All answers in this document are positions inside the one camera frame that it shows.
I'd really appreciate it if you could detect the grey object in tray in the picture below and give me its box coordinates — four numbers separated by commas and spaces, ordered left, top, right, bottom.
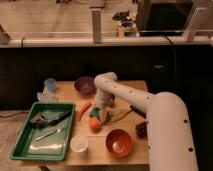
30, 114, 48, 127

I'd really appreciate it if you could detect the teal sponge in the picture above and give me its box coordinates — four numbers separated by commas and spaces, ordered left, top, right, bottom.
89, 107, 100, 118

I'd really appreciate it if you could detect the black handled knife in tray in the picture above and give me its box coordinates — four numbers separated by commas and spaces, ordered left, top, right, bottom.
47, 110, 71, 126

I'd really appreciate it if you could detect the blue plastic cup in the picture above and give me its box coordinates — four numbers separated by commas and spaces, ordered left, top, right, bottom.
44, 78, 56, 92

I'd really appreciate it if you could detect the orange fruit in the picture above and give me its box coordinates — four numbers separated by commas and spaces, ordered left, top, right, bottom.
89, 117, 101, 131

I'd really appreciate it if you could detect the clear plastic bag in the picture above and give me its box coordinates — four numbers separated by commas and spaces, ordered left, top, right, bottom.
37, 93, 58, 103

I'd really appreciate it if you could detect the silver fork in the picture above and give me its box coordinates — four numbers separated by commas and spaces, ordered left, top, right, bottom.
34, 126, 65, 141

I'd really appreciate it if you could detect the yellow banana piece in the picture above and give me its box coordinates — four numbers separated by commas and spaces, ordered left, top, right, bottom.
99, 107, 131, 123

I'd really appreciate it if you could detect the dark grape bunch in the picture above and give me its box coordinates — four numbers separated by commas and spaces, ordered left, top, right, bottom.
135, 122, 147, 139

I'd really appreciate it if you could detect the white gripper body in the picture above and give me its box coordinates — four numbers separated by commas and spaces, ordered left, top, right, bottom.
95, 89, 115, 109

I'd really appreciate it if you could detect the white cup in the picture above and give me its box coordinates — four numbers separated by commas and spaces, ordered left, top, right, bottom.
70, 136, 88, 156

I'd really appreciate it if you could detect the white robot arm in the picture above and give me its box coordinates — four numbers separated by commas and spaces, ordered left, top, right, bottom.
94, 72, 199, 171

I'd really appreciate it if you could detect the orange bowl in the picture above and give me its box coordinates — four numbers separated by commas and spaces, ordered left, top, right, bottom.
106, 129, 133, 158

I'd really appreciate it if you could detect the purple bowl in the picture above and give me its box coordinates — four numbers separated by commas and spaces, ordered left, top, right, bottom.
74, 76, 95, 95

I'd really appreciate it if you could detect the green plastic tray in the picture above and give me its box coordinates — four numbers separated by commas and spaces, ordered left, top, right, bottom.
11, 102, 75, 162

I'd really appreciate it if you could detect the orange carrot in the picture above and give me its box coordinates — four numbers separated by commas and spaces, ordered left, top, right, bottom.
77, 101, 92, 121

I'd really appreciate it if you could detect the black monitor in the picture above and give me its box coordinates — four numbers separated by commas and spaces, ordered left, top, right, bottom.
136, 0, 193, 31

